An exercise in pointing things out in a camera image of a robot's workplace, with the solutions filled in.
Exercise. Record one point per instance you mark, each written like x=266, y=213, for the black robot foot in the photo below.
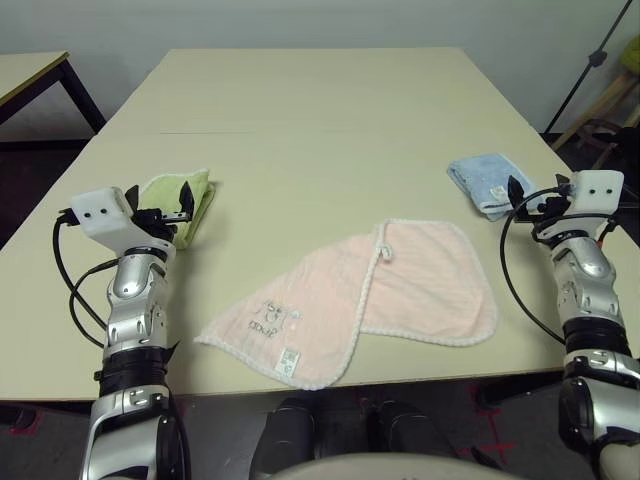
x=287, y=430
x=410, y=427

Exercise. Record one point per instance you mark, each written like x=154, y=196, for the pink terry towel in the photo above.
x=310, y=300

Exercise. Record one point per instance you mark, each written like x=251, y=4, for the black robot right foot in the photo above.
x=410, y=427

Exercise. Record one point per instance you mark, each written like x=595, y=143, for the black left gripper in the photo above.
x=155, y=222

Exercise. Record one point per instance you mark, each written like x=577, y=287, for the wooden stool green cushion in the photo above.
x=617, y=87

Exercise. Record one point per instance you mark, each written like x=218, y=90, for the red floor tape cross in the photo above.
x=495, y=442

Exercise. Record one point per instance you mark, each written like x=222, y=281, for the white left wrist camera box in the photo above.
x=100, y=215

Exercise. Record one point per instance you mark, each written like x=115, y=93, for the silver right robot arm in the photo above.
x=585, y=280

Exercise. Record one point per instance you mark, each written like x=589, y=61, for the black robot left foot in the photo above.
x=287, y=430

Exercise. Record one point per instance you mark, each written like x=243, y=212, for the blue folded towel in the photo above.
x=480, y=175

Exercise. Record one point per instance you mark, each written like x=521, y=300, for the beige robot torso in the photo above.
x=380, y=467

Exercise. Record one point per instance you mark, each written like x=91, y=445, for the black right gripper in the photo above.
x=554, y=210

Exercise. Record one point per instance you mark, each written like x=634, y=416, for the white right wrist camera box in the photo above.
x=595, y=192

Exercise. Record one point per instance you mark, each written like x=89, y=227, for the black tripod stand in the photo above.
x=597, y=57

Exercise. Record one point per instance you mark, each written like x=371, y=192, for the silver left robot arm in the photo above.
x=130, y=280

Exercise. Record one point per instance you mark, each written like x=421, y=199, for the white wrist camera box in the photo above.
x=100, y=215
x=595, y=192

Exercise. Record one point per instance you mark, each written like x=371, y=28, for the black table foot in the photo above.
x=45, y=410

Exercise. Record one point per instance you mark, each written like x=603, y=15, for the green folded towel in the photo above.
x=160, y=187

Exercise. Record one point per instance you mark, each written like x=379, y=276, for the beige black-framed side table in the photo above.
x=25, y=70

